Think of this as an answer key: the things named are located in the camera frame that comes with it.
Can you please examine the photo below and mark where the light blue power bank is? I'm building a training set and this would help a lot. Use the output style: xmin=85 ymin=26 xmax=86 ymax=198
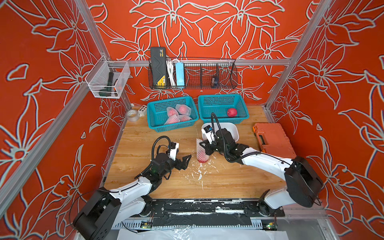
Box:
xmin=175 ymin=62 xmax=185 ymax=89

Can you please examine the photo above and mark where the orange tool case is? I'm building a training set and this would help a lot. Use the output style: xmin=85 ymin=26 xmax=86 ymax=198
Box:
xmin=253 ymin=123 xmax=297 ymax=159

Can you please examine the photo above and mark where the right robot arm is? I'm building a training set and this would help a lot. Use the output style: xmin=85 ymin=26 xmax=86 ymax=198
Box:
xmin=200 ymin=129 xmax=324 ymax=216

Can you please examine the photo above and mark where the white coiled cable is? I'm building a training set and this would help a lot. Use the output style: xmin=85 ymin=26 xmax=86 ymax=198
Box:
xmin=165 ymin=59 xmax=178 ymax=88

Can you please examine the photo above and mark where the teal basket for bare apples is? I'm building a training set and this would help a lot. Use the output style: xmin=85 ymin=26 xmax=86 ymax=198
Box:
xmin=198 ymin=94 xmax=250 ymax=124

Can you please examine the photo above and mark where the teal basket with netted apples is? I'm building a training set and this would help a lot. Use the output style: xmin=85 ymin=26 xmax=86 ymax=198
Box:
xmin=147 ymin=97 xmax=199 ymax=133

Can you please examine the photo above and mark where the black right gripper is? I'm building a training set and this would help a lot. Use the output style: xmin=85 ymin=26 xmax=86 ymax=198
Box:
xmin=197 ymin=138 xmax=229 ymax=157

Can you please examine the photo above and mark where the clear tape roll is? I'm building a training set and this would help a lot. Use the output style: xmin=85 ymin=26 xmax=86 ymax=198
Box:
xmin=126 ymin=110 xmax=140 ymax=122

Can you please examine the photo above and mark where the white plastic tub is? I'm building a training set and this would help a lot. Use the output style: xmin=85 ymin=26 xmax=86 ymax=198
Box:
xmin=201 ymin=123 xmax=240 ymax=142

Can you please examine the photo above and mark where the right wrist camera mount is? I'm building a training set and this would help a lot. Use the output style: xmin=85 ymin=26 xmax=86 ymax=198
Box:
xmin=202 ymin=124 xmax=215 ymax=144

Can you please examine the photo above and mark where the black box device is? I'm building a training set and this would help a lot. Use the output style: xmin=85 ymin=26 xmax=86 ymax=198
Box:
xmin=151 ymin=47 xmax=168 ymax=88

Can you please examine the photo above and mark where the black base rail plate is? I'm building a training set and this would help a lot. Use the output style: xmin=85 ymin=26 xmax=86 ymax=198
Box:
xmin=117 ymin=199 xmax=285 ymax=232

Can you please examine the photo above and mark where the black wire wall basket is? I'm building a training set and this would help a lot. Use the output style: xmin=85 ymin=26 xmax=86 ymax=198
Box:
xmin=148 ymin=57 xmax=239 ymax=90

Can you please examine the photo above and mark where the clear acrylic wall box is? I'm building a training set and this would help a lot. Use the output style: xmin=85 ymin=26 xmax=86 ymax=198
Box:
xmin=85 ymin=56 xmax=131 ymax=99

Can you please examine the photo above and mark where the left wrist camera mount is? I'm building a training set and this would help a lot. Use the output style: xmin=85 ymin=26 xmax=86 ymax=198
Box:
xmin=169 ymin=142 xmax=179 ymax=161

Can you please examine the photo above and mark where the small black device in basket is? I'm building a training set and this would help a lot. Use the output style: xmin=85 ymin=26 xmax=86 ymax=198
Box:
xmin=211 ymin=75 xmax=219 ymax=89

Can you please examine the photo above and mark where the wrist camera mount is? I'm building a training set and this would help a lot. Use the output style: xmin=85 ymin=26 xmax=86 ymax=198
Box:
xmin=169 ymin=142 xmax=179 ymax=161
xmin=202 ymin=124 xmax=215 ymax=144

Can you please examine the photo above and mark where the white remote control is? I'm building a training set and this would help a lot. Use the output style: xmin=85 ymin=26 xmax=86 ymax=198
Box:
xmin=138 ymin=105 xmax=148 ymax=117

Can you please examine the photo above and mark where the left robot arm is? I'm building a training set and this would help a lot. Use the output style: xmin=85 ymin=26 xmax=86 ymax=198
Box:
xmin=73 ymin=153 xmax=192 ymax=240

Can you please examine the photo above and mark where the dark green handled tool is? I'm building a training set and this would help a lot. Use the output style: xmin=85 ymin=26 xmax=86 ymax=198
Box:
xmin=99 ymin=72 xmax=114 ymax=97

